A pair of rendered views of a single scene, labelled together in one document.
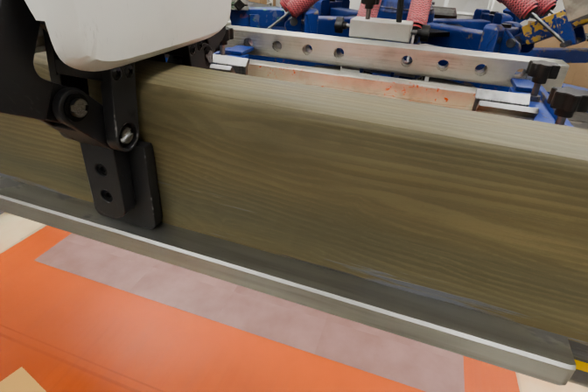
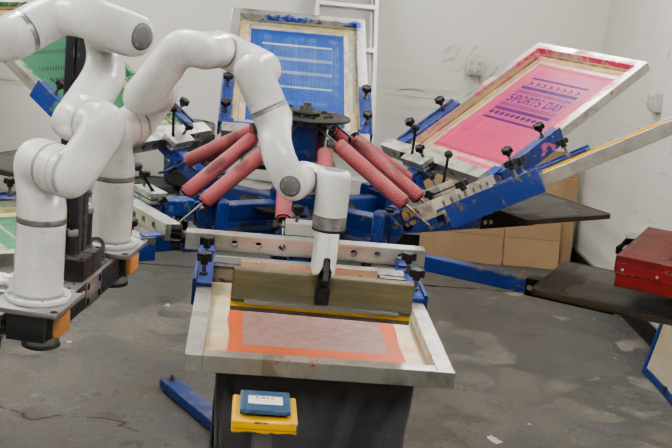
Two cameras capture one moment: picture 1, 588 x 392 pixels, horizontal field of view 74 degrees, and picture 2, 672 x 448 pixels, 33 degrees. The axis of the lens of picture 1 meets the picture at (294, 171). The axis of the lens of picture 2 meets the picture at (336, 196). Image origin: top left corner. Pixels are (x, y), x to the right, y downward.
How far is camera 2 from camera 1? 243 cm
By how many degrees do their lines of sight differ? 27
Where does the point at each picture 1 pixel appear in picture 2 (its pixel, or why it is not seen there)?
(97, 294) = (274, 348)
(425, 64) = (342, 253)
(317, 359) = (349, 352)
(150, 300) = (292, 348)
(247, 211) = (346, 299)
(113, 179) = (324, 295)
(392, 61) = not seen: hidden behind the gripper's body
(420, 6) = not seen: hidden behind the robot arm
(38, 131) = (301, 289)
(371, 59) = (305, 251)
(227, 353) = (325, 353)
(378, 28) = (306, 228)
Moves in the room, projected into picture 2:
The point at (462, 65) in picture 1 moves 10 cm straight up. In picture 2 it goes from (365, 252) to (369, 218)
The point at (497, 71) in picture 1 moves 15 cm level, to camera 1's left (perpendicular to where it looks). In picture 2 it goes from (387, 255) to (338, 256)
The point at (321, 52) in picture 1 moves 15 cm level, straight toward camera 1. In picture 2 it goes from (269, 247) to (284, 262)
